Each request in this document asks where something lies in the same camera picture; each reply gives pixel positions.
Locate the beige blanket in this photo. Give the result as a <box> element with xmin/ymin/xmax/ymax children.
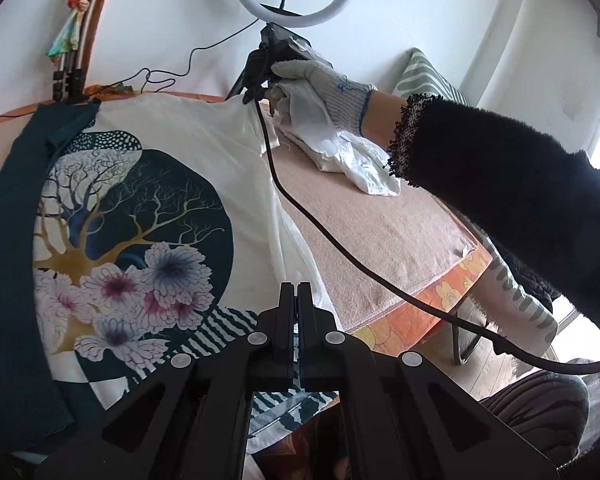
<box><xmin>259</xmin><ymin>104</ymin><xmax>482</xmax><ymax>335</ymax></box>

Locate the green striped pillow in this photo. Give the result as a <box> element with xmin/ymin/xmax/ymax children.
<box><xmin>391</xmin><ymin>47</ymin><xmax>472</xmax><ymax>109</ymax></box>

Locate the person's right hand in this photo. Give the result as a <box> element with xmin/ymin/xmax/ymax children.
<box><xmin>269</xmin><ymin>58</ymin><xmax>379</xmax><ymax>137</ymax></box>

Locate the white folded tripod stand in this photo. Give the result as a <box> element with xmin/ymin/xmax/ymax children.
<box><xmin>51</xmin><ymin>0</ymin><xmax>107</xmax><ymax>105</ymax></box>

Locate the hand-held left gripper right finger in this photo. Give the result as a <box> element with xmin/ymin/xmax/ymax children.
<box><xmin>297</xmin><ymin>282</ymin><xmax>561</xmax><ymax>480</ymax></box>

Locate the colourful hanging scarf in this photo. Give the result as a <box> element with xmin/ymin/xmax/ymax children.
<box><xmin>45</xmin><ymin>0</ymin><xmax>117</xmax><ymax>59</ymax></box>

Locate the metal chair leg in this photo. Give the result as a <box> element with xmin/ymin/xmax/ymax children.
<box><xmin>449</xmin><ymin>304</ymin><xmax>482</xmax><ymax>367</ymax></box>

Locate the dark striped cushion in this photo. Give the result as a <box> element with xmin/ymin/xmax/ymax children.
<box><xmin>480</xmin><ymin>370</ymin><xmax>592</xmax><ymax>467</ymax></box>

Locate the small white cloth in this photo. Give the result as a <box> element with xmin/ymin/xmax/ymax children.
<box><xmin>271</xmin><ymin>79</ymin><xmax>402</xmax><ymax>197</ymax></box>

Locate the person's right forearm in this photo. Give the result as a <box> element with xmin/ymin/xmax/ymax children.
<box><xmin>360</xmin><ymin>90</ymin><xmax>600</xmax><ymax>362</ymax></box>

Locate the white tree print t-shirt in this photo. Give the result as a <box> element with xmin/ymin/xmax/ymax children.
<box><xmin>30</xmin><ymin>94</ymin><xmax>342</xmax><ymax>457</ymax></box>

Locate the thick black cable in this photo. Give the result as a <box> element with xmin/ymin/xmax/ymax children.
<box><xmin>252</xmin><ymin>91</ymin><xmax>600</xmax><ymax>375</ymax></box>

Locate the thin black cable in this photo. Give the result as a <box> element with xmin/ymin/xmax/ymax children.
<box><xmin>82</xmin><ymin>0</ymin><xmax>287</xmax><ymax>97</ymax></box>

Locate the dark green garment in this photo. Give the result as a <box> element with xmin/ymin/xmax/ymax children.
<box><xmin>0</xmin><ymin>100</ymin><xmax>104</xmax><ymax>455</ymax></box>

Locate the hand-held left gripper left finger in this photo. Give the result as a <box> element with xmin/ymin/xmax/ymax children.
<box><xmin>32</xmin><ymin>282</ymin><xmax>297</xmax><ymax>480</ymax></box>

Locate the grey patterned white cloth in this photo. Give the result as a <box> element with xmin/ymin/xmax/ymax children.
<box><xmin>472</xmin><ymin>254</ymin><xmax>561</xmax><ymax>357</ymax></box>

